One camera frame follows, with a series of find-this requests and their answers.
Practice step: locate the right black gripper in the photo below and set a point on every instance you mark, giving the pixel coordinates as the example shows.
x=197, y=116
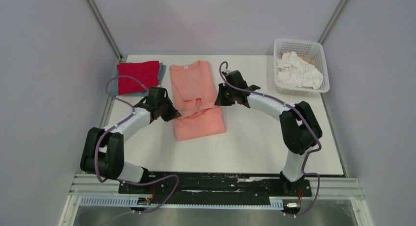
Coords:
x=221, y=101

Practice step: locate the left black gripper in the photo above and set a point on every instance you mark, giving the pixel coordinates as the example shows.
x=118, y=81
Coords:
x=173, y=113

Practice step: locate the salmon pink t-shirt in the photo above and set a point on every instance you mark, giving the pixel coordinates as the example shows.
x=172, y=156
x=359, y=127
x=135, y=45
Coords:
x=194, y=95

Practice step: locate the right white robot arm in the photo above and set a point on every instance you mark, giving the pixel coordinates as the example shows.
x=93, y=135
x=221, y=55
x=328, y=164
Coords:
x=300, y=128

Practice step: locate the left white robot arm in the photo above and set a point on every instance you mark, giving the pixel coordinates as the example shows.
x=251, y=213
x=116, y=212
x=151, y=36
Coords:
x=103, y=153

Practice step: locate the folded red t-shirt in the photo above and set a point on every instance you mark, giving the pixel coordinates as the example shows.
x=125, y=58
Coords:
x=145, y=72

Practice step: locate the folded teal t-shirt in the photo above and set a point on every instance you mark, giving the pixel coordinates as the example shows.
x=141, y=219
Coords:
x=114, y=84

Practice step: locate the crumpled white t-shirt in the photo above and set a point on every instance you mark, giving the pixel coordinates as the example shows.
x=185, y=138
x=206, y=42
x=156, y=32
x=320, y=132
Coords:
x=301, y=76

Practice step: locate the white plastic laundry basket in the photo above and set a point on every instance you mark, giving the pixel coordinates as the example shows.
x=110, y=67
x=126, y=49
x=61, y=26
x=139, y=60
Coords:
x=308, y=48

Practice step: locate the beige t-shirt in basket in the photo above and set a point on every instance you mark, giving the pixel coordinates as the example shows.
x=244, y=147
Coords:
x=297, y=58

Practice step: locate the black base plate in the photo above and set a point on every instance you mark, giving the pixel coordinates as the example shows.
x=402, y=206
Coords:
x=196, y=188

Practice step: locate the aluminium frame rail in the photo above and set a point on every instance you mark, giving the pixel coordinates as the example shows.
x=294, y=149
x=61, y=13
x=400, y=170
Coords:
x=95, y=193

